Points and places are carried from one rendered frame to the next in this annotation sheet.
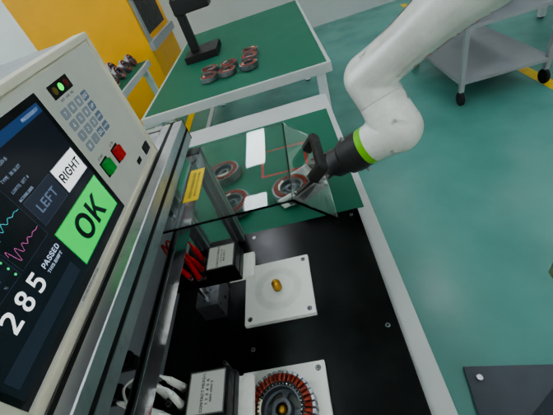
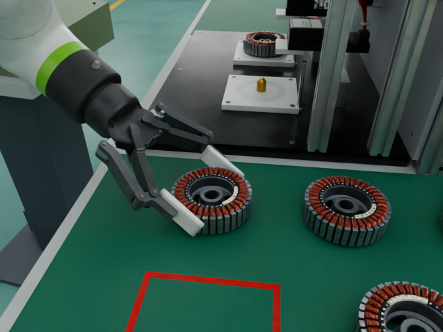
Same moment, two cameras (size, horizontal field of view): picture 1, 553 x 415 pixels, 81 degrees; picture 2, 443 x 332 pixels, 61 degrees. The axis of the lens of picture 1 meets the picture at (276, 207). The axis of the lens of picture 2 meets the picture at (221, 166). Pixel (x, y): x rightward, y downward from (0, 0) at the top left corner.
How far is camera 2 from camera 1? 1.19 m
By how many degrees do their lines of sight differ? 104
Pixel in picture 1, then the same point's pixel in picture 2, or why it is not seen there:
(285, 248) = (246, 122)
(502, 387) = not seen: hidden behind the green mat
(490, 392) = not seen: hidden behind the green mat
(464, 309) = not seen: outside the picture
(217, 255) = (310, 24)
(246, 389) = (280, 12)
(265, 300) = (275, 85)
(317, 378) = (240, 56)
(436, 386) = (172, 61)
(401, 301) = (157, 85)
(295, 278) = (241, 91)
